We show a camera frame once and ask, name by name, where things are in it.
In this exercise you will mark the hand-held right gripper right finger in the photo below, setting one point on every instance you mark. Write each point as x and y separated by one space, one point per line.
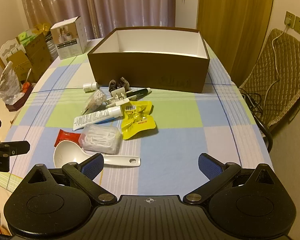
210 166

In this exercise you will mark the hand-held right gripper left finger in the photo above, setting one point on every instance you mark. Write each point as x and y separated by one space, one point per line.
92 166

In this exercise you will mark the white plastic spoon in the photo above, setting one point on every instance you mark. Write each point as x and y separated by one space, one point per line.
67 153

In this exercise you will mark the clear floss pick box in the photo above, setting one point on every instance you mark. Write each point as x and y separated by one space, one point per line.
101 137

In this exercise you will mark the red snack packet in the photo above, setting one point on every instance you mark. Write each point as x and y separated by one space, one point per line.
67 136

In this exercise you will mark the white toothpaste tube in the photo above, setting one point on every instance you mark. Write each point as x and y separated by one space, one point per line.
97 117

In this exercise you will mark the yellow snack packet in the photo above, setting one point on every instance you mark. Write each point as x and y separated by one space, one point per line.
137 120

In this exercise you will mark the bag of cotton swabs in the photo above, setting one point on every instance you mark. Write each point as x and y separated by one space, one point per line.
95 98

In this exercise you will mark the white plastic clip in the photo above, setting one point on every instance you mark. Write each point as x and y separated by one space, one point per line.
118 93

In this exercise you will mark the small white pill bottle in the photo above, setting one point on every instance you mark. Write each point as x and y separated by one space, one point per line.
90 87

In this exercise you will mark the brown velvet scrunchie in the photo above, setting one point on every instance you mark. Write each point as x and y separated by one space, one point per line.
115 85

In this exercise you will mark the black marker pen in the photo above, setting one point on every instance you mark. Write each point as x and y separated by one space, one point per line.
140 93

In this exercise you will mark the brown cardboard box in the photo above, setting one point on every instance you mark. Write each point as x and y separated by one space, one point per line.
145 72

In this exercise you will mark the dark wooden tray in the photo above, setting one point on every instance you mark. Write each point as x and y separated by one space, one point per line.
15 103

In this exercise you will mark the checkered tablecloth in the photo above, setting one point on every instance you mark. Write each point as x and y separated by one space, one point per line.
170 142

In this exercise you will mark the small yellow cardboard carton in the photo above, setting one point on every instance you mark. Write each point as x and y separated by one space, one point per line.
18 65

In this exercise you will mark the white carved wooden rack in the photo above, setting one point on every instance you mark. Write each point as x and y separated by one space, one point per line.
7 48

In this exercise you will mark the tall brown cardboard carton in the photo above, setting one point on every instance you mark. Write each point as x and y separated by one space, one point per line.
37 55

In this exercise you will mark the green packets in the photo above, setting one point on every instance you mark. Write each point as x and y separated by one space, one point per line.
27 35

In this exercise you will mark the stack of striped bowls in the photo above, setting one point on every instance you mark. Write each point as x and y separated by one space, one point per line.
51 46

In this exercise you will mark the yellow plastic item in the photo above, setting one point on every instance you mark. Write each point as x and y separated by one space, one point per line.
42 28

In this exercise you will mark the white printed product box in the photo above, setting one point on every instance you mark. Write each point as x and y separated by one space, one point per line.
70 45

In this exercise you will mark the quilted chair cover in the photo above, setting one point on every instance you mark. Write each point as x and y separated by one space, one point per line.
287 80

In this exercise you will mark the golden curtain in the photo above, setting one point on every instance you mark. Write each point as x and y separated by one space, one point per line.
235 17

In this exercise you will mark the mauve curtain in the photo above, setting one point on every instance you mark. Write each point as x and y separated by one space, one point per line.
102 2

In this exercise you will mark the black chair frame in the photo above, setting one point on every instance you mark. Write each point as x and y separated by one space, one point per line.
267 135

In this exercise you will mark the wall socket with plug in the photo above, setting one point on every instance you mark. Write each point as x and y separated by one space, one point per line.
290 17

